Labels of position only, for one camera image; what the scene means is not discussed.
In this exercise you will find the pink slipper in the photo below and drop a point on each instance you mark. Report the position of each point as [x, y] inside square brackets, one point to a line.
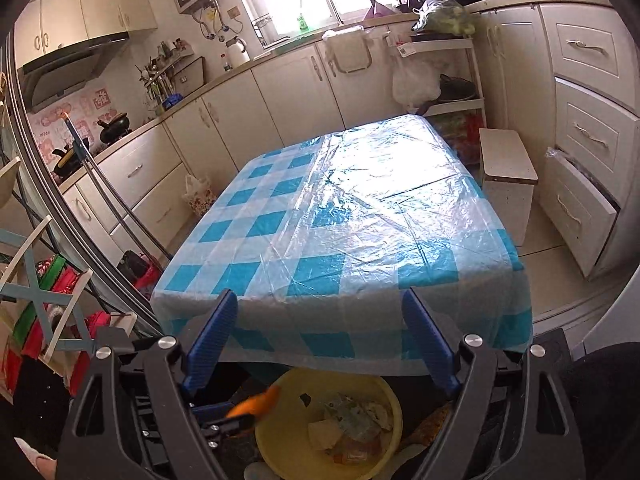
[35, 460]

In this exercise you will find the white kettle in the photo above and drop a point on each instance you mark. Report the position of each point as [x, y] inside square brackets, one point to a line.
[236, 55]

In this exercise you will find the black wok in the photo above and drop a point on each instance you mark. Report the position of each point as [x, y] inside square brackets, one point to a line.
[115, 130]

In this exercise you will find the cream wall cabinets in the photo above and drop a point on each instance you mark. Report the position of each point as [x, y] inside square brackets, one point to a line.
[100, 10]

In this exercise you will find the black range hood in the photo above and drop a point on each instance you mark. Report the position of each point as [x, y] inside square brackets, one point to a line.
[65, 70]

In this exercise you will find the bag of green vegetables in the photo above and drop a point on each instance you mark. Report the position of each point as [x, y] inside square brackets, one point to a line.
[445, 17]

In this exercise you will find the green dish soap bottle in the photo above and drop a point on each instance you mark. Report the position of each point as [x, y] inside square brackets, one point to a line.
[302, 22]

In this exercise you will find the white plastic bag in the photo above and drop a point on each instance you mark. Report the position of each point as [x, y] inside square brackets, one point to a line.
[415, 85]

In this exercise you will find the red plastic bag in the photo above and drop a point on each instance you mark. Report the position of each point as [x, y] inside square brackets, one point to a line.
[465, 130]

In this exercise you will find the cream rack blue braces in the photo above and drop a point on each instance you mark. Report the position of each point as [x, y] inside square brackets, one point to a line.
[42, 292]

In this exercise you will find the white stool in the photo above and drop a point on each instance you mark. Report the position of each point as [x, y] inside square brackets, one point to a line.
[505, 160]

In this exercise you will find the orange patterned cloth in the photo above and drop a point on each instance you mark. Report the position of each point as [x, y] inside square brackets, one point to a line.
[430, 427]

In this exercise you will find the cream kitchen cabinets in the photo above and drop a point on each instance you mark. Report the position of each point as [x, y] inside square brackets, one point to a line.
[280, 100]

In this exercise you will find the printed plastic shopping bag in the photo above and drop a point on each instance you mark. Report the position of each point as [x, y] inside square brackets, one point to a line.
[200, 197]

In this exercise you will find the blue checked tablecloth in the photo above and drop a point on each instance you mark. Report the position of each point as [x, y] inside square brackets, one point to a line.
[350, 210]

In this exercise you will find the metal utensil rack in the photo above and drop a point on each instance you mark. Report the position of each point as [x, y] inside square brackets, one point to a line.
[165, 75]

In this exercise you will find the person's black trousers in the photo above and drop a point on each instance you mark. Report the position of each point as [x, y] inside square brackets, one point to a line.
[610, 400]

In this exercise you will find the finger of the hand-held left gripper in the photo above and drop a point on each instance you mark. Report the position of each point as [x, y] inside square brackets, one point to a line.
[225, 430]
[212, 409]

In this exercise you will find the black cooking pot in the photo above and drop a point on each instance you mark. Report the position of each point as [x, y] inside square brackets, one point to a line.
[70, 157]

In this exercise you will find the open cabinet drawer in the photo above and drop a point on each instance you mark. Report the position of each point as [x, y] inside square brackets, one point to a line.
[575, 220]

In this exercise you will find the red black bag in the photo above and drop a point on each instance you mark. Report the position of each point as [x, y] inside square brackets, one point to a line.
[145, 280]

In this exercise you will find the white storage rack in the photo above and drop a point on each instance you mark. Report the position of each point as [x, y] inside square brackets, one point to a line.
[440, 45]

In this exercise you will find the chrome kitchen faucet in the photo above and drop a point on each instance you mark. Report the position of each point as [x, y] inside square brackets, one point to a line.
[342, 20]

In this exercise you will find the black frying pan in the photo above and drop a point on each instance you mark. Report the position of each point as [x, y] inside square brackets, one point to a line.
[457, 91]

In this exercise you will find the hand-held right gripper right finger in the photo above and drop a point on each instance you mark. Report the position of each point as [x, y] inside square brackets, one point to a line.
[432, 345]

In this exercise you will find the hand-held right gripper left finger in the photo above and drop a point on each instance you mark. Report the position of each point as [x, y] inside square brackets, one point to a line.
[212, 340]

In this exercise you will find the yellow plastic basin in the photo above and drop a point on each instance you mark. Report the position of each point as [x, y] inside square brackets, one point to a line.
[280, 435]

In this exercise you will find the grey sliding door frame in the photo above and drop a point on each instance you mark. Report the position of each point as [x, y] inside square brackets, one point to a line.
[20, 125]

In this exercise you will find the red green cloth bags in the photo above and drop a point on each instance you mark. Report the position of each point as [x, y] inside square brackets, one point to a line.
[65, 280]

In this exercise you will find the purple plastic scoop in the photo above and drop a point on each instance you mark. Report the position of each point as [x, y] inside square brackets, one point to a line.
[382, 10]

